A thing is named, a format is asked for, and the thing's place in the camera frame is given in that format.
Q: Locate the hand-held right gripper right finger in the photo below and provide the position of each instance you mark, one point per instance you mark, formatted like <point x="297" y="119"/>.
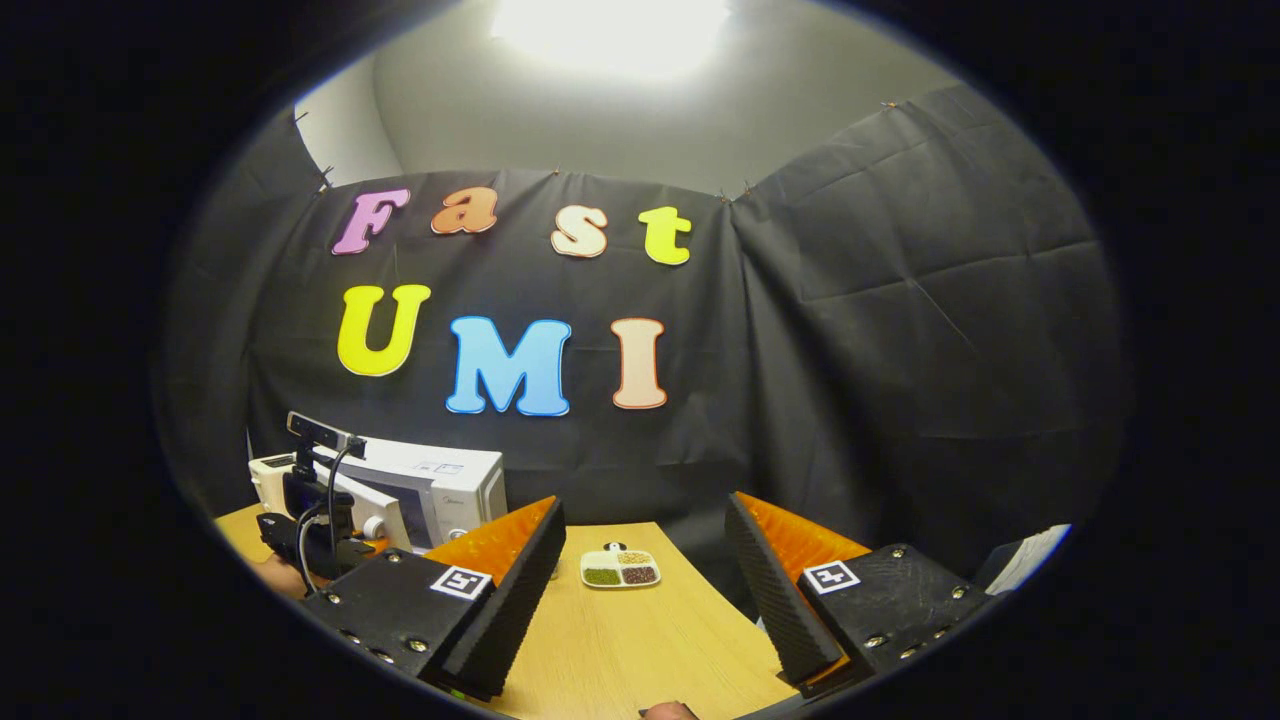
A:
<point x="775" y="600"/>

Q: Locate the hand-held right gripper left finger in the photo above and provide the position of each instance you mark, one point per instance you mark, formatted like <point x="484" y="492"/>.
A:
<point x="520" y="600"/>

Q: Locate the white microwave oven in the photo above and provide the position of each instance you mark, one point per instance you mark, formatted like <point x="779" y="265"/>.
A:
<point x="460" y="490"/>

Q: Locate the white toaster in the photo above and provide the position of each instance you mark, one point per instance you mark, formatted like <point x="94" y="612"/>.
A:
<point x="268" y="475"/>

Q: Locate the white divided dish of beans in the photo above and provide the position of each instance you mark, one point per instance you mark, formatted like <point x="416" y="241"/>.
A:
<point x="620" y="570"/>

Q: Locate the white sheet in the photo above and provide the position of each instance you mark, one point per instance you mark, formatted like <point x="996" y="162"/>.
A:
<point x="1035" y="555"/>

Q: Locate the large ceiling light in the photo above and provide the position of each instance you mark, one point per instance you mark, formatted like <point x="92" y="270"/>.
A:
<point x="610" y="35"/>

